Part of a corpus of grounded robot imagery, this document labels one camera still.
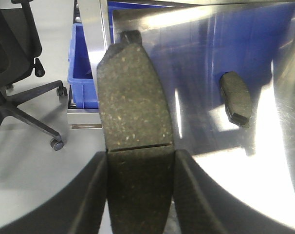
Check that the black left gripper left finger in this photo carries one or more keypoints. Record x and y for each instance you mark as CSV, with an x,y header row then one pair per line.
x,y
76,209

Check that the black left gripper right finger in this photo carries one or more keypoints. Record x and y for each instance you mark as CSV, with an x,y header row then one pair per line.
x,y
204,207

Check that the brake pad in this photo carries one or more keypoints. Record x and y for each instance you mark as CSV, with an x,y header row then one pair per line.
x,y
237,99
139,138

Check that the lower blue bin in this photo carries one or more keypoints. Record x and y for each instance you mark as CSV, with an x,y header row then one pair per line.
x,y
79,72

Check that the black office chair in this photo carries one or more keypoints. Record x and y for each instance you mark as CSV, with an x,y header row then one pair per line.
x,y
20,48

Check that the stainless steel roller rack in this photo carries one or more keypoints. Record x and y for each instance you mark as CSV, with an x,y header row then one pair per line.
x,y
90,40

